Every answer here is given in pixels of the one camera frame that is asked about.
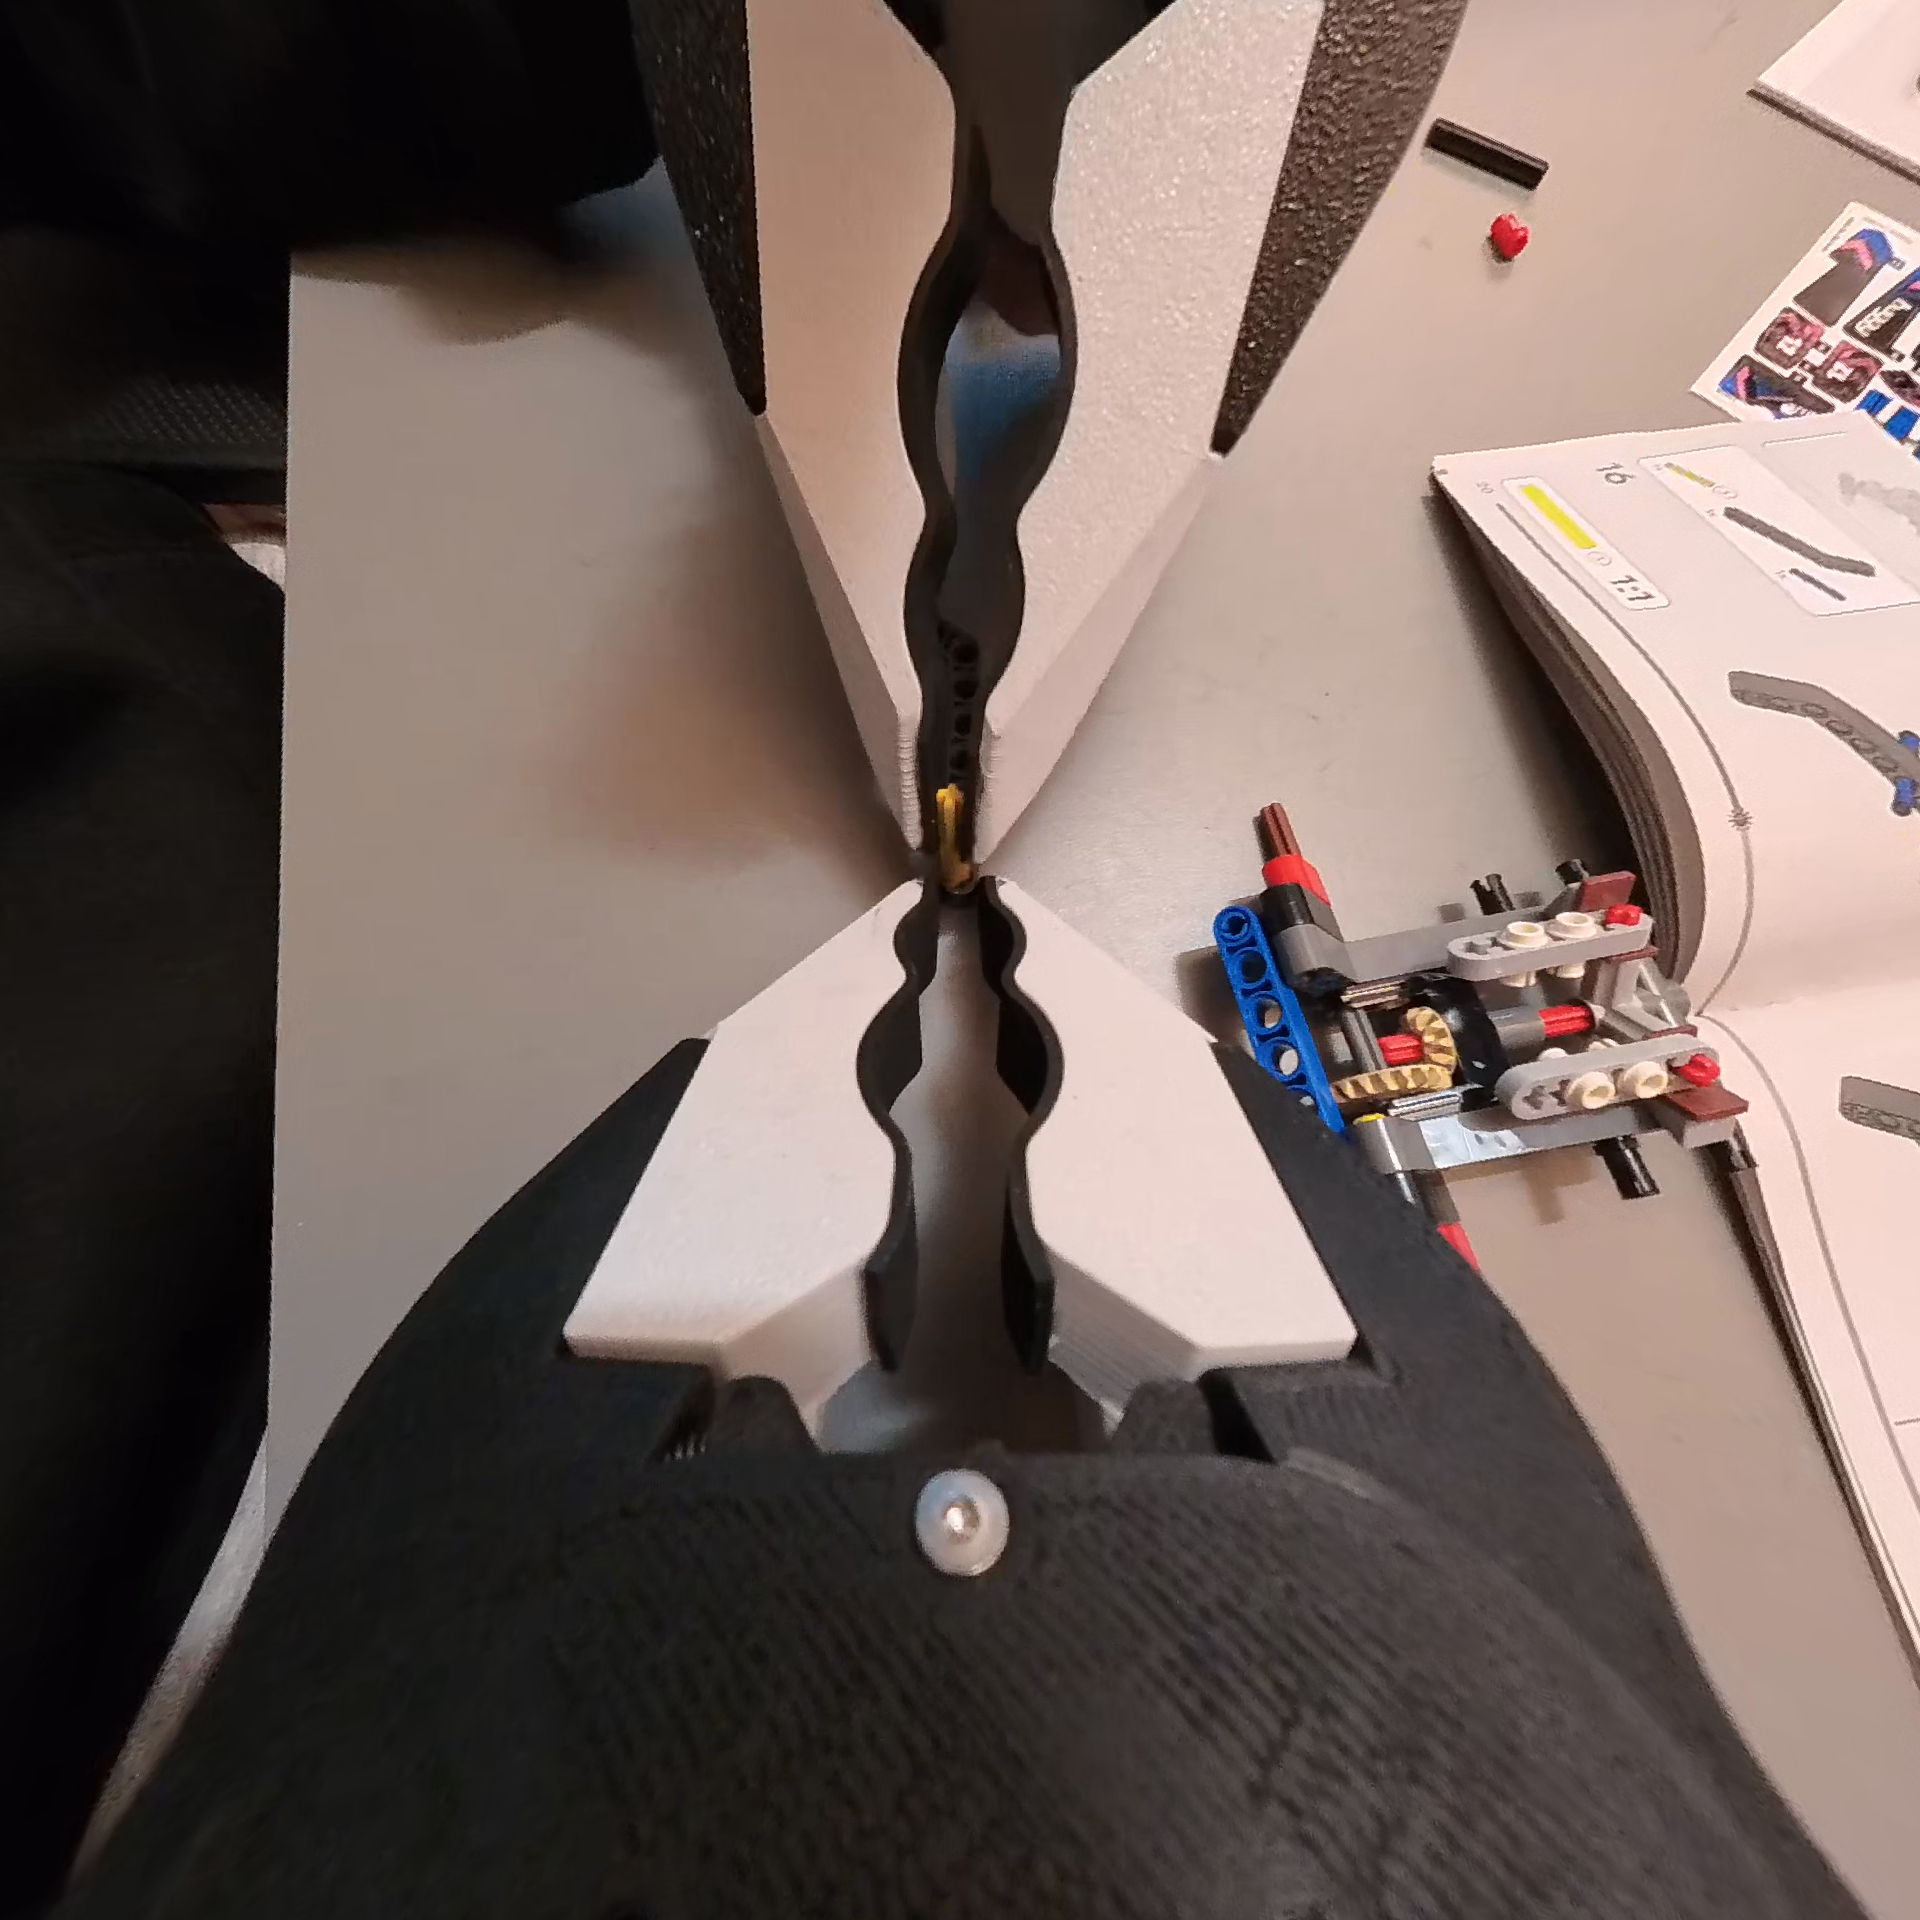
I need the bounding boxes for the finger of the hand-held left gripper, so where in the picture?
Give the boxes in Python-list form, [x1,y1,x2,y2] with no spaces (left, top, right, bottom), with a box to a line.
[743,0,967,860]
[967,0,1327,876]

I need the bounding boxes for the sticker sheet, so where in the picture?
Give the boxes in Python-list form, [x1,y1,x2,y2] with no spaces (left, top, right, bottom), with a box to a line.
[1693,203,1920,453]

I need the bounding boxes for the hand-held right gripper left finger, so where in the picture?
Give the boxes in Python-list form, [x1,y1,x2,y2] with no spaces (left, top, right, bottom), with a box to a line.
[565,876,944,1454]

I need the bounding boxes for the partly built lego assembly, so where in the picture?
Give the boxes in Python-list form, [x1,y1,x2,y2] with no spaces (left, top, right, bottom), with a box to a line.
[1213,803,1759,1271]

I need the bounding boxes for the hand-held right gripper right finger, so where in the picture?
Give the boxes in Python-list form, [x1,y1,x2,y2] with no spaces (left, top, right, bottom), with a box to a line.
[974,876,1371,1454]

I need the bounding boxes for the black lego axle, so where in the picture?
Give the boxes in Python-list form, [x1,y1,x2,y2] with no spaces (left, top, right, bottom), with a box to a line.
[1425,120,1551,191]

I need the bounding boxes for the black bent lego beam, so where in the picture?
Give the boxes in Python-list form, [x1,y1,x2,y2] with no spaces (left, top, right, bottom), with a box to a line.
[927,607,1000,798]

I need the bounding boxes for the open instruction booklet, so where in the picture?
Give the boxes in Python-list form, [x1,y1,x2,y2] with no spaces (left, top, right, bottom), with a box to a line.
[1428,421,1920,1653]

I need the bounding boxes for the closed instruction booklet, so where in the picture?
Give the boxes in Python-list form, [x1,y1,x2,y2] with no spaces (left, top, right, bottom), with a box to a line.
[1752,0,1920,168]

